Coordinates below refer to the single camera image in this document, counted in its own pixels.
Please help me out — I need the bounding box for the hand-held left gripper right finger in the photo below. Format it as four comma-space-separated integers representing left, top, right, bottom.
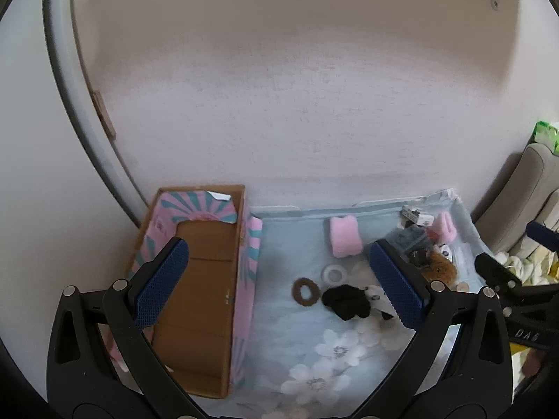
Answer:
349, 239, 513, 419

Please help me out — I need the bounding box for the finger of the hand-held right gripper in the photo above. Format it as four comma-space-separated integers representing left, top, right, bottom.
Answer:
474, 251, 525, 292
526, 220, 559, 252

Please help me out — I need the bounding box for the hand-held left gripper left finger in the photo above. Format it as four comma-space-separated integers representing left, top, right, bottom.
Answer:
46, 236, 206, 419

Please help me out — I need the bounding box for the white black-spotted plush scrunchie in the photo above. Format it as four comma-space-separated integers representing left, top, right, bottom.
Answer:
364, 285, 405, 321

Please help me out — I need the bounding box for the cardboard box with pink lining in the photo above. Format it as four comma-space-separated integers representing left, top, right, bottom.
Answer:
107, 184, 264, 400

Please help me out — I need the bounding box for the grey-blue fuzzy scrunchie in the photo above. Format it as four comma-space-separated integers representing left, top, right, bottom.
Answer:
386, 226, 433, 257

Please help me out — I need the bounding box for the brown fluffy scrunchie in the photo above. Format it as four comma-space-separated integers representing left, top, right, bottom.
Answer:
423, 251, 458, 284

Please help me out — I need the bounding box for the pale yellow crumpled cloth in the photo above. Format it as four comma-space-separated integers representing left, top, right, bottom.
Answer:
495, 244, 559, 286

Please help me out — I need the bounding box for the beige sofa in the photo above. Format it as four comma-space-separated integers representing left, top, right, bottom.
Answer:
474, 142, 559, 256

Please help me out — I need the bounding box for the black scrunchie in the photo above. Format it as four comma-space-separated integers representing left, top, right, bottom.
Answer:
322, 285, 372, 321

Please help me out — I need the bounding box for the pink bunny-ear hair clip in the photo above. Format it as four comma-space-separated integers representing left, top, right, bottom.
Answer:
430, 212, 457, 245

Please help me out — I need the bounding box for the pink fluffy hair clip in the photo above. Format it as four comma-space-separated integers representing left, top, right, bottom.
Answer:
329, 215, 363, 258

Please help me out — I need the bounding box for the small white box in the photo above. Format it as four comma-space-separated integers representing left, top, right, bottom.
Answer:
402, 206, 433, 227

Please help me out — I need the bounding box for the green packet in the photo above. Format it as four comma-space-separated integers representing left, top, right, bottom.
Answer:
533, 121, 559, 154

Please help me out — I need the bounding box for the light blue floral cloth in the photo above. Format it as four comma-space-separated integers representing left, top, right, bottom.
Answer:
172, 189, 496, 419

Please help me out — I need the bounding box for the brown hair tie ring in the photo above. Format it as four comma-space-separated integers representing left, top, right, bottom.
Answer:
292, 278, 321, 307

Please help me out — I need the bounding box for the grey door frame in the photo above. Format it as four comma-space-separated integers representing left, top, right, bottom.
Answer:
41, 0, 151, 230

